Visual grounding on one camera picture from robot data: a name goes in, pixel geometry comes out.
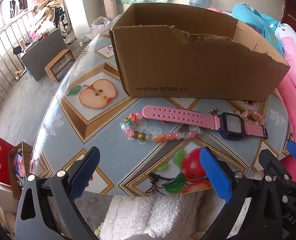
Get grey cabinet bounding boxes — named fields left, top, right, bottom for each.
left=20, top=27, right=68, bottom=82

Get beige clothes pile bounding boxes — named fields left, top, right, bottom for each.
left=34, top=0, right=63, bottom=30

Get pink bead bracelet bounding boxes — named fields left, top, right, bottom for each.
left=234, top=109, right=266, bottom=126

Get brown paper bag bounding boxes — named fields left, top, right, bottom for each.
left=7, top=141, right=33, bottom=199

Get pink strap watch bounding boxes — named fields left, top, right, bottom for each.
left=142, top=105, right=269, bottom=140

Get red paper bag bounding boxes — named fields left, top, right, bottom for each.
left=0, top=136, right=16, bottom=187

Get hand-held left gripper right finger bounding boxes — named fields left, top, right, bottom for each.
left=200, top=148, right=282, bottom=240

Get pale cardboard roll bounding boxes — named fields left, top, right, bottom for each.
left=100, top=0, right=118, bottom=20

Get wheelchair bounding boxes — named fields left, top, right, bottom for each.
left=53, top=6, right=76, bottom=39

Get dark hanging jacket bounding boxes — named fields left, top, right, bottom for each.
left=9, top=0, right=28, bottom=18

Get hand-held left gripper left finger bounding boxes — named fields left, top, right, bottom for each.
left=15, top=146, right=101, bottom=240

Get blue patterned quilt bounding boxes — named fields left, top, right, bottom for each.
left=232, top=3, right=285, bottom=53

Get window railing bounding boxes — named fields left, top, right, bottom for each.
left=0, top=7, right=53, bottom=100

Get white fleece clothing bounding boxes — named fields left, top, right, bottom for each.
left=95, top=192, right=248, bottom=240

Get hot pink blanket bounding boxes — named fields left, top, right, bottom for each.
left=277, top=37, right=296, bottom=184

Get beige shoes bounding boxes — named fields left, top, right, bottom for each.
left=14, top=67, right=27, bottom=80

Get white plastic bag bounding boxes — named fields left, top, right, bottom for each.
left=79, top=16, right=113, bottom=46

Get multicolour bead bracelet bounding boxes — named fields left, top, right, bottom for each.
left=120, top=111, right=201, bottom=143

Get pale pink quilt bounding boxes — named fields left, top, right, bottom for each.
left=274, top=23, right=296, bottom=80

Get brown cardboard box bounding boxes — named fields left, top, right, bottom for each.
left=109, top=3, right=291, bottom=102

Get wooden stool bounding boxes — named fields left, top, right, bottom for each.
left=44, top=49, right=75, bottom=83

